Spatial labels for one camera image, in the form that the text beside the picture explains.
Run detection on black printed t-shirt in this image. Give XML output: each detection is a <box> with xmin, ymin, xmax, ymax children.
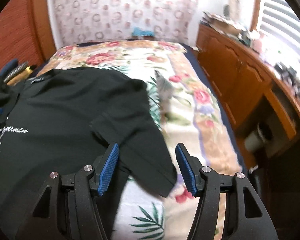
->
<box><xmin>0</xmin><ymin>67</ymin><xmax>177</xmax><ymax>239</ymax></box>

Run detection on golden yellow folded cloth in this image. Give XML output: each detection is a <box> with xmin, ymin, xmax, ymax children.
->
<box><xmin>6</xmin><ymin>65</ymin><xmax>37</xmax><ymax>86</ymax></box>

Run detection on navy blue cushion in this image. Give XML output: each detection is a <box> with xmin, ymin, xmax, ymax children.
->
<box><xmin>0</xmin><ymin>59</ymin><xmax>18</xmax><ymax>77</ymax></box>

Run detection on dark patterned folded cloth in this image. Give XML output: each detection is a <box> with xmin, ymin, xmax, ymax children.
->
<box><xmin>4</xmin><ymin>62</ymin><xmax>29</xmax><ymax>83</ymax></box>

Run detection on floral and palm bedspread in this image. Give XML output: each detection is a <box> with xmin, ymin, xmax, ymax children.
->
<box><xmin>40</xmin><ymin>40</ymin><xmax>243</xmax><ymax>239</ymax></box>

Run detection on wooden louvered wardrobe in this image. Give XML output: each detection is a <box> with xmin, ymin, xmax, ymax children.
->
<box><xmin>0</xmin><ymin>0</ymin><xmax>56</xmax><ymax>71</ymax></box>

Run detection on wooden sideboard cabinet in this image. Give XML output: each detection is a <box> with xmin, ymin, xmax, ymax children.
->
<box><xmin>196</xmin><ymin>24</ymin><xmax>300</xmax><ymax>168</ymax></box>

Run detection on patterned fabric headboard cover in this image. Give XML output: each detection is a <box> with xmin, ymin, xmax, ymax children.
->
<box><xmin>47</xmin><ymin>0</ymin><xmax>202</xmax><ymax>48</ymax></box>

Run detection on blue item on bed head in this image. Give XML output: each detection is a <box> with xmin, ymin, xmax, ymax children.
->
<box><xmin>132</xmin><ymin>27</ymin><xmax>155</xmax><ymax>37</ymax></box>

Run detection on clutter on sideboard top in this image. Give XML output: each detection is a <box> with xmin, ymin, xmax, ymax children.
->
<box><xmin>202</xmin><ymin>12</ymin><xmax>300</xmax><ymax>99</ymax></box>

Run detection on white window blinds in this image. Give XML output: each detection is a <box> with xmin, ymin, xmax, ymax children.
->
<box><xmin>257</xmin><ymin>0</ymin><xmax>300</xmax><ymax>56</ymax></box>

